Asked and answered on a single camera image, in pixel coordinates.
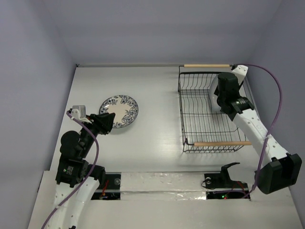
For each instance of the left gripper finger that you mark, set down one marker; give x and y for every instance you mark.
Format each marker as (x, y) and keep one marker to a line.
(106, 117)
(106, 126)

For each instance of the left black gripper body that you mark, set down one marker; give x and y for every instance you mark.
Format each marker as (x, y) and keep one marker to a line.
(97, 125)

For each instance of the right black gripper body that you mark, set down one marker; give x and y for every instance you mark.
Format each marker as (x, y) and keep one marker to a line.
(219, 102)

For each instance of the blue patterned plate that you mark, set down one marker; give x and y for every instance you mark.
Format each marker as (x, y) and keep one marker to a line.
(125, 108)

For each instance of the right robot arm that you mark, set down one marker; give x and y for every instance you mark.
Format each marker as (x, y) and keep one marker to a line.
(277, 168)

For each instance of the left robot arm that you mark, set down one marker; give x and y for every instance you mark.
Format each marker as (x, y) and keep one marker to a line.
(76, 179)

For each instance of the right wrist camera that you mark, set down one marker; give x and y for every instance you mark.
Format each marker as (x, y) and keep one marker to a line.
(240, 72)

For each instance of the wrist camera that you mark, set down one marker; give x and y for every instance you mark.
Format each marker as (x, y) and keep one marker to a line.
(240, 72)
(78, 112)

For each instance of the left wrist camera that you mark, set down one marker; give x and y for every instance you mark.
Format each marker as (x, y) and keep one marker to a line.
(78, 112)

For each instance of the black wire dish rack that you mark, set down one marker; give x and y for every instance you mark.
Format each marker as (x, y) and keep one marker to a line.
(204, 131)

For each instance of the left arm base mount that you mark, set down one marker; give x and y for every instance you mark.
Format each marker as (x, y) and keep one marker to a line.
(110, 189)

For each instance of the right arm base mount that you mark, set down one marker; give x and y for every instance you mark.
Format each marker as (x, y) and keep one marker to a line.
(219, 185)

